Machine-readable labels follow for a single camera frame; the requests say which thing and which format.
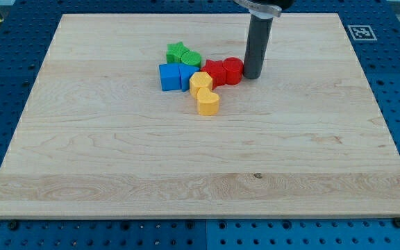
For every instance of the blue triangle block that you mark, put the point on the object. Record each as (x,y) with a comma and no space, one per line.
(186,71)

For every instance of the red star block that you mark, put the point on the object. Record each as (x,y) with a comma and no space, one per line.
(216,70)

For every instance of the white fiducial marker tag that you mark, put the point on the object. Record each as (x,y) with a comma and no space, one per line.
(362,33)

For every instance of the green star block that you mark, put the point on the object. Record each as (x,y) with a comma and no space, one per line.
(175,52)

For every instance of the yellow hexagon block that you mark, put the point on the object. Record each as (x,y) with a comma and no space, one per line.
(200,80)

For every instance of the silver clamp robot arm end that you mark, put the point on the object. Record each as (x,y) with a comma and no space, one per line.
(265,9)

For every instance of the green cylinder block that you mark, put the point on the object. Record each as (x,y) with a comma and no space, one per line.
(192,58)

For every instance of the yellow heart block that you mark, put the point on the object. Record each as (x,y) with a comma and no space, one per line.
(207,102)

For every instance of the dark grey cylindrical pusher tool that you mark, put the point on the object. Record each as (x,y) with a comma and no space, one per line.
(257,40)

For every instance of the blue cube block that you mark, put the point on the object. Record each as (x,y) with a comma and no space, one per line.
(170,78)

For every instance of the red cylinder block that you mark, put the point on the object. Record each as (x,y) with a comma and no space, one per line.
(233,67)

